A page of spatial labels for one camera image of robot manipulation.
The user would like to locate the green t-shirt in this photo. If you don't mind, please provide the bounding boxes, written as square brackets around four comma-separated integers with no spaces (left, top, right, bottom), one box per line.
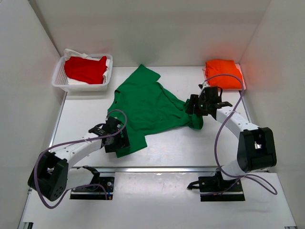
[108,65,203,158]

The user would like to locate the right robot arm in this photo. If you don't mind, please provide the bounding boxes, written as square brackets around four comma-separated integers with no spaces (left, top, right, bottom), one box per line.
[186,86,277,196]

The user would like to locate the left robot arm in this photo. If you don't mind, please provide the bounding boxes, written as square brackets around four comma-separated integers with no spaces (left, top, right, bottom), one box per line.
[28,116,130,201]

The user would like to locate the red t-shirt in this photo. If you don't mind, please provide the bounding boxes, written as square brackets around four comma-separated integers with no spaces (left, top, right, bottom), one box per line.
[64,56,107,84]

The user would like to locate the white plastic basket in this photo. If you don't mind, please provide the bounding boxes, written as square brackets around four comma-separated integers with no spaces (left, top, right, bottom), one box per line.
[51,53,113,92]

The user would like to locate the aluminium rail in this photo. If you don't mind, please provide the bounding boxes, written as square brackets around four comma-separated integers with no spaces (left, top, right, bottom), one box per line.
[71,167,270,173]

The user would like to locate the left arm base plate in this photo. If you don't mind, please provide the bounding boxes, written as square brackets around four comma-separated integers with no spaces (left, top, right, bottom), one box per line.
[70,177,115,200]

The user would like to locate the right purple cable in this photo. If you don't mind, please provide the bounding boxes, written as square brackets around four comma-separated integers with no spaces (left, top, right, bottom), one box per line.
[200,73,278,196]

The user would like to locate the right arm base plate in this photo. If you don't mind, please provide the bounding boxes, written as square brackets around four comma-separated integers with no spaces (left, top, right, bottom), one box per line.
[198,176,245,202]

